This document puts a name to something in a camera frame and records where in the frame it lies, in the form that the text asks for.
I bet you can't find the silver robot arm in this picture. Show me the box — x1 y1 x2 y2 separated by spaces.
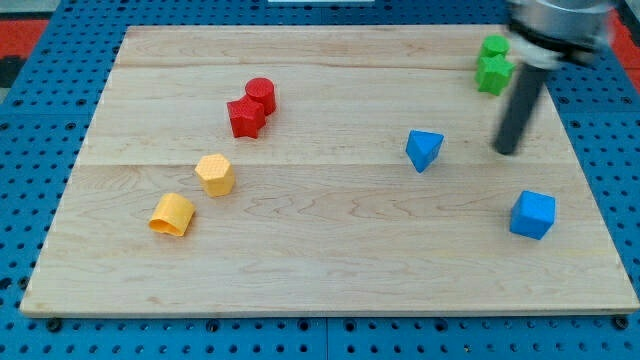
506 0 617 70

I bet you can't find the light wooden board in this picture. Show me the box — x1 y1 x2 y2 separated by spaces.
21 25 639 318

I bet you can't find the red star block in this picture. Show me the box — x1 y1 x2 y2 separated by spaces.
227 96 266 139

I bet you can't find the yellow hexagon block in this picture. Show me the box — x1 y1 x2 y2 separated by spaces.
195 154 235 197

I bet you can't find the blue triangular prism block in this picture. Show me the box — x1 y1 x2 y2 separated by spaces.
405 130 444 173

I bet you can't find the red cylinder block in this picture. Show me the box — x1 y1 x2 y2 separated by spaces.
245 77 277 115

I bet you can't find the green star block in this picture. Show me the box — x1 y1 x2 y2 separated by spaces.
474 54 515 96

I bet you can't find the blue cube block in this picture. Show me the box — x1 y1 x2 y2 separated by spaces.
509 190 556 240

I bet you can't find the green cylinder block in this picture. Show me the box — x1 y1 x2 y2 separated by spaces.
477 34 510 61

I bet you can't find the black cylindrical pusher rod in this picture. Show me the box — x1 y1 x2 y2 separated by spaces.
493 63 550 155

